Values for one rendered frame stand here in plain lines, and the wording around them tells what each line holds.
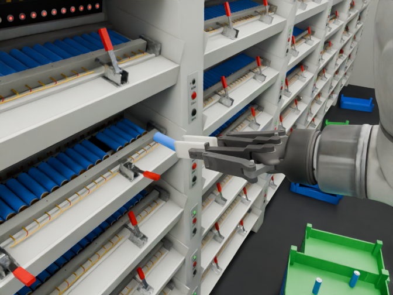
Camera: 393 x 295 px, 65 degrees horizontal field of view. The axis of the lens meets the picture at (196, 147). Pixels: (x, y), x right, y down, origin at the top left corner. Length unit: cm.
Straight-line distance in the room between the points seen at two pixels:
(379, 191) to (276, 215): 159
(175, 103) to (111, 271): 40
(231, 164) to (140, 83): 24
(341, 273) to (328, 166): 86
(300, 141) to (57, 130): 34
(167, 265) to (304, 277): 48
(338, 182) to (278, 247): 141
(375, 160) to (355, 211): 178
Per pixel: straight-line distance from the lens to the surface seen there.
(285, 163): 41
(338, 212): 211
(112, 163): 64
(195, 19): 70
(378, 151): 38
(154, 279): 97
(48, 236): 57
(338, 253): 152
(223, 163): 44
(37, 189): 61
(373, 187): 39
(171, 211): 86
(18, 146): 46
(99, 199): 61
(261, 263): 170
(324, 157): 39
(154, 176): 60
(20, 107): 49
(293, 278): 117
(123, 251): 78
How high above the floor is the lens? 132
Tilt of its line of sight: 31 degrees down
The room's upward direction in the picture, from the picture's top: straight up
